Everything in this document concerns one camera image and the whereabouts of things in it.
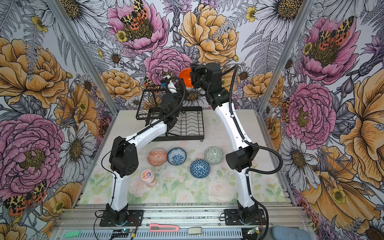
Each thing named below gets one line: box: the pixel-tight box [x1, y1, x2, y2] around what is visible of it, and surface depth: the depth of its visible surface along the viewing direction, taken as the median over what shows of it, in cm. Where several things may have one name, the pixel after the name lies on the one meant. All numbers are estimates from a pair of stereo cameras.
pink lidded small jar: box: [140, 169, 157, 188], surface depth 79 cm
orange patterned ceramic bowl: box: [147, 148, 168, 167], surface depth 96 cm
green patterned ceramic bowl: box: [204, 146, 224, 165], surface depth 96 cm
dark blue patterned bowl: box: [190, 159, 211, 179], surface depth 91 cm
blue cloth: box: [272, 225, 312, 240], surface depth 69 cm
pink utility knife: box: [148, 223, 180, 232], surface depth 73 cm
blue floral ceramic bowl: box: [167, 147, 187, 166], surface depth 96 cm
